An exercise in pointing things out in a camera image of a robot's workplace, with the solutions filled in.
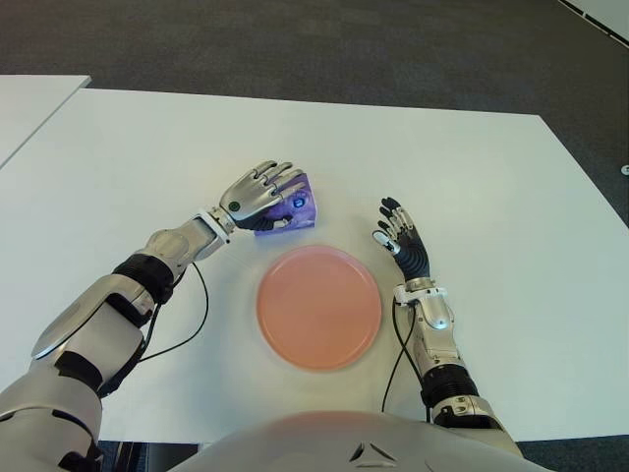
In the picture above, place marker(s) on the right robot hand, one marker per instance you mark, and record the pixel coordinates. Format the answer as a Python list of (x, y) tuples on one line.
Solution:
[(415, 255)]

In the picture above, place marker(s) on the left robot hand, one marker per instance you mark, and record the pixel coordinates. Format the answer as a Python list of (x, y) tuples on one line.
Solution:
[(250, 194)]

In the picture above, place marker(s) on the purple tissue paper pack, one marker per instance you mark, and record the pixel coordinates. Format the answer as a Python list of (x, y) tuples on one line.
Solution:
[(307, 211)]

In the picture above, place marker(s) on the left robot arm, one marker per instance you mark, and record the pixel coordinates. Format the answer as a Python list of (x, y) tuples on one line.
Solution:
[(98, 319)]

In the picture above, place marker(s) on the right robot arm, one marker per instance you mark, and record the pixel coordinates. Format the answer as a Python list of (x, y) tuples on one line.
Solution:
[(440, 344)]

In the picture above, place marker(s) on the pink round plate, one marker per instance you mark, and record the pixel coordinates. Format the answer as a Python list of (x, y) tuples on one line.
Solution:
[(319, 307)]

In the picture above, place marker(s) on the grey robot torso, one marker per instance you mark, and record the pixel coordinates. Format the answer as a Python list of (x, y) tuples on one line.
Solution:
[(319, 442)]

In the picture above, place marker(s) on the white side table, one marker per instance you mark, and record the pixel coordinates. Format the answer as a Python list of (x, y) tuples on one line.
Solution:
[(29, 108)]

